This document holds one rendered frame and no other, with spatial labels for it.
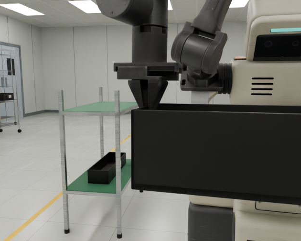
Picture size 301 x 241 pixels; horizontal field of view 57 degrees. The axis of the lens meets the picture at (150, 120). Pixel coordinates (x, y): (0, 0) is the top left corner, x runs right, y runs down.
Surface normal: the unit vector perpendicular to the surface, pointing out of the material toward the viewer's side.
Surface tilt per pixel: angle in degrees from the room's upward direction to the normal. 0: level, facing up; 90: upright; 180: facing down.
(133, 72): 88
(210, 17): 77
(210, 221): 90
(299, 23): 132
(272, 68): 98
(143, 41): 88
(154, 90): 110
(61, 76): 90
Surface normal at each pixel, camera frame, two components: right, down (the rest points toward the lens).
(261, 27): -0.17, 0.77
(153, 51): 0.16, 0.12
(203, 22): -0.41, -0.09
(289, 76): -0.23, 0.28
